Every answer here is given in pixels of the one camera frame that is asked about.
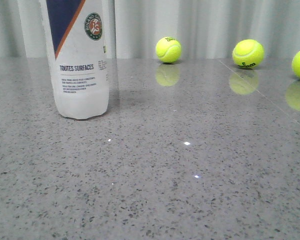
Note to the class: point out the yellow tennis ball centre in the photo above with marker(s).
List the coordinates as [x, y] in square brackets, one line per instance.
[168, 49]

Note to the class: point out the grey pleated curtain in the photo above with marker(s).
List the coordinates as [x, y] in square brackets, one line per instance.
[206, 29]

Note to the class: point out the white Wilson tennis ball can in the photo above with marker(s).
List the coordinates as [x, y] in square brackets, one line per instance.
[76, 53]

